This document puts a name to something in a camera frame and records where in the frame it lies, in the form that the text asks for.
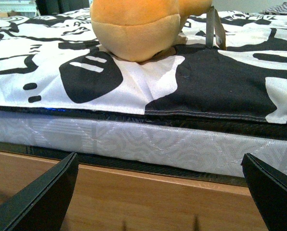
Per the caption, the white quilted mattress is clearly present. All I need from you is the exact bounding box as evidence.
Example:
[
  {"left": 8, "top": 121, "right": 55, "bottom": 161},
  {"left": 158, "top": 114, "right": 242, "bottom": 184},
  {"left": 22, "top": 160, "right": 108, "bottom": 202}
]
[{"left": 0, "top": 111, "right": 287, "bottom": 177}]

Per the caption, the grey toy hang tag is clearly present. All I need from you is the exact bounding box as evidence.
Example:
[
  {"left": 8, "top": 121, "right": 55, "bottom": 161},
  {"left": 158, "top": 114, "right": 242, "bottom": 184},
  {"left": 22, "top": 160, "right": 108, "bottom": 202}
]
[{"left": 206, "top": 6, "right": 227, "bottom": 51}]

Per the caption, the wooden bed frame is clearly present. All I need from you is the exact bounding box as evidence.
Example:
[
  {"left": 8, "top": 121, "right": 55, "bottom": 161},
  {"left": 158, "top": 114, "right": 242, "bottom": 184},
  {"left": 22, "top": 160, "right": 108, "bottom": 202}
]
[{"left": 0, "top": 148, "right": 269, "bottom": 231}]

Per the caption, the black and white patterned bedsheet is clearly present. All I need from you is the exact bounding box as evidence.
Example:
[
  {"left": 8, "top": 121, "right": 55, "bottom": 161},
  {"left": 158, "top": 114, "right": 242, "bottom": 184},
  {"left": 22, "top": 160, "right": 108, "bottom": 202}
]
[{"left": 0, "top": 8, "right": 287, "bottom": 124}]

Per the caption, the striped grey pillow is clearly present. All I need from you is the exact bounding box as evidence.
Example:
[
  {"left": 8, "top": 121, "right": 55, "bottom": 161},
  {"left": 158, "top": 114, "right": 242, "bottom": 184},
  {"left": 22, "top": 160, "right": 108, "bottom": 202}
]
[{"left": 260, "top": 2, "right": 287, "bottom": 15}]

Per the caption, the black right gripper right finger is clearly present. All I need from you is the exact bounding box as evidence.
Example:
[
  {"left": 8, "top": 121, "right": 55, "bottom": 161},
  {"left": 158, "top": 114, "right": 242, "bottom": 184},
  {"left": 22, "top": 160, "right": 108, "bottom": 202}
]
[{"left": 241, "top": 153, "right": 287, "bottom": 231}]

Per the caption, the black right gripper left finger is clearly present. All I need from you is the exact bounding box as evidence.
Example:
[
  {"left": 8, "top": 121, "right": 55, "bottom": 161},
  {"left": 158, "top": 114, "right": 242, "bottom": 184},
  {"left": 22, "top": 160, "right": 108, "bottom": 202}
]
[{"left": 0, "top": 153, "right": 78, "bottom": 231}]

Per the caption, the orange plush toy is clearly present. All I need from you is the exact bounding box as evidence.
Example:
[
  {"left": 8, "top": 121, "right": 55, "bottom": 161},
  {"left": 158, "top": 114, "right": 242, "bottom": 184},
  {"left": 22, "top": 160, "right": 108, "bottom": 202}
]
[{"left": 90, "top": 0, "right": 212, "bottom": 62}]

